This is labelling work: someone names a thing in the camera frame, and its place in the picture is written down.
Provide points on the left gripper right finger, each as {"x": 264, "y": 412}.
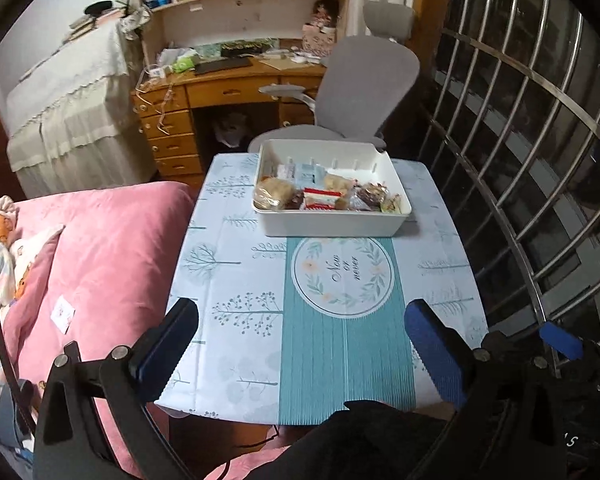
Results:
{"x": 446, "y": 356}

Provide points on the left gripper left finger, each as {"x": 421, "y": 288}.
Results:
{"x": 157, "y": 353}

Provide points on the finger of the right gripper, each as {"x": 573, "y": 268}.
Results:
{"x": 503, "y": 350}
{"x": 562, "y": 341}

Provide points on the nut cluster clear pack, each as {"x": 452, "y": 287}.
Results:
{"x": 372, "y": 195}

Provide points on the clear bag puffed rice cake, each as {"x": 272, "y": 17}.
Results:
{"x": 272, "y": 194}

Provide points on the red cookie package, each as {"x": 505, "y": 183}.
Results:
{"x": 316, "y": 199}

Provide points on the green mooncake packet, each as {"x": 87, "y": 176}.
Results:
{"x": 391, "y": 205}

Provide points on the light blue white pouch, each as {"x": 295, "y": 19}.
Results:
{"x": 302, "y": 175}

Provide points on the pink quilt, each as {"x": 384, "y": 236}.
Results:
{"x": 106, "y": 276}

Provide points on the printed blue-white tablecloth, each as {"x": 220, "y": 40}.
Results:
{"x": 293, "y": 328}

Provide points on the cartoon print blanket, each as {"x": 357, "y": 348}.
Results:
{"x": 15, "y": 298}

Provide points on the white plastic storage bin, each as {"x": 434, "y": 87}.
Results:
{"x": 360, "y": 162}

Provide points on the lace covered cabinet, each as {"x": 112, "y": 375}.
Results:
{"x": 71, "y": 122}

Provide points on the wooden desk with drawers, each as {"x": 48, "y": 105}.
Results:
{"x": 186, "y": 118}

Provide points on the grey office chair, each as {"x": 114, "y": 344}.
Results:
{"x": 366, "y": 79}

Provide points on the black keyboard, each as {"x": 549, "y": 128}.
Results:
{"x": 208, "y": 67}

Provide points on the doll on desk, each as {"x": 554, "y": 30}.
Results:
{"x": 319, "y": 34}

